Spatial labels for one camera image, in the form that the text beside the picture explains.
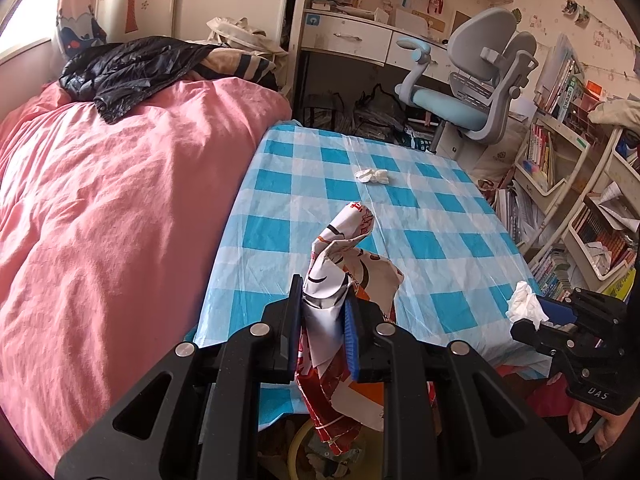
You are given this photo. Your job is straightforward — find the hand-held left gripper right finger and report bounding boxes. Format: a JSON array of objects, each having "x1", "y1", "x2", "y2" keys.
[{"x1": 344, "y1": 293, "x2": 584, "y2": 480}]

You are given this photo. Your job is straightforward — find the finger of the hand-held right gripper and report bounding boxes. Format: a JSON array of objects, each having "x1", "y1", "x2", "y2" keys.
[
  {"x1": 510, "y1": 319, "x2": 583, "y2": 362},
  {"x1": 537, "y1": 287, "x2": 628, "y2": 328}
]

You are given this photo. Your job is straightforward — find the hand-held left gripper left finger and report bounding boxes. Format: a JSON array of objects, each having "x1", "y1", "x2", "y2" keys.
[{"x1": 55, "y1": 275, "x2": 305, "y2": 480}]

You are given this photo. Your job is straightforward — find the white tissue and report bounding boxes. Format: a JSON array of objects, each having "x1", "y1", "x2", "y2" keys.
[
  {"x1": 354, "y1": 167, "x2": 391, "y2": 185},
  {"x1": 506, "y1": 281, "x2": 550, "y2": 331}
]

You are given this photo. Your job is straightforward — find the orange white snack bag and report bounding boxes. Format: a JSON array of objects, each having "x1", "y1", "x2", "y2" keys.
[{"x1": 295, "y1": 201, "x2": 441, "y2": 456}]

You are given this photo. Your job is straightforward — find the yellow-rimmed trash bin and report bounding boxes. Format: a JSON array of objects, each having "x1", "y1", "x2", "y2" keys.
[{"x1": 286, "y1": 416, "x2": 367, "y2": 480}]

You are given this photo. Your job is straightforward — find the person's right hand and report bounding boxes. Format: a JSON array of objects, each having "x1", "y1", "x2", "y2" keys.
[{"x1": 568, "y1": 396, "x2": 622, "y2": 454}]

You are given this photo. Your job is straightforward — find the pile of books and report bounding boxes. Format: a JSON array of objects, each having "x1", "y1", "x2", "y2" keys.
[{"x1": 530, "y1": 247, "x2": 577, "y2": 302}]

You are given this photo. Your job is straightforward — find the white book cart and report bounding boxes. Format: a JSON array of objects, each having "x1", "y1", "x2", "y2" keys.
[
  {"x1": 562, "y1": 130, "x2": 640, "y2": 282},
  {"x1": 514, "y1": 110, "x2": 607, "y2": 257}
]

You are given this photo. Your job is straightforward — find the cream cloth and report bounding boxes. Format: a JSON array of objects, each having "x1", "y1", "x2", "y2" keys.
[{"x1": 587, "y1": 99, "x2": 640, "y2": 129}]

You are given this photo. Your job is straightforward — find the pink blanket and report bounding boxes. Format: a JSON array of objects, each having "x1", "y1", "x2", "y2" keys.
[{"x1": 0, "y1": 77, "x2": 293, "y2": 476}]

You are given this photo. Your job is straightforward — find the black bag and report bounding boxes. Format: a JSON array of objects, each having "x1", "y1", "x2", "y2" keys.
[
  {"x1": 352, "y1": 84, "x2": 409, "y2": 144},
  {"x1": 302, "y1": 94, "x2": 346, "y2": 129}
]

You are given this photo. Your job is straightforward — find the row of upright books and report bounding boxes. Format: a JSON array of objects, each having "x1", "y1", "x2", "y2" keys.
[{"x1": 537, "y1": 35, "x2": 587, "y2": 122}]

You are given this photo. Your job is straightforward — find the grey blue office chair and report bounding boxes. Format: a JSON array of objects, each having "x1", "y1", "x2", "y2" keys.
[{"x1": 394, "y1": 7, "x2": 539, "y2": 157}]

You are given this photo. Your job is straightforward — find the striped pillow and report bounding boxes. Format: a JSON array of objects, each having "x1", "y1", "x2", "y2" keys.
[{"x1": 197, "y1": 45, "x2": 279, "y2": 87}]

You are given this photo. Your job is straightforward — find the white desk with drawers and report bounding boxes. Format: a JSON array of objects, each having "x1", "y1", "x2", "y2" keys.
[{"x1": 290, "y1": 0, "x2": 516, "y2": 128}]

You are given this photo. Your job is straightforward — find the beige canvas bag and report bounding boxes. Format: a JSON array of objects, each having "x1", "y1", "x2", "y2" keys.
[{"x1": 205, "y1": 17, "x2": 289, "y2": 57}]

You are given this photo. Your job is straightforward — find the black puffer jacket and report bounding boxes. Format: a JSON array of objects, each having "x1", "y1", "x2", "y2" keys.
[{"x1": 59, "y1": 36, "x2": 221, "y2": 124}]

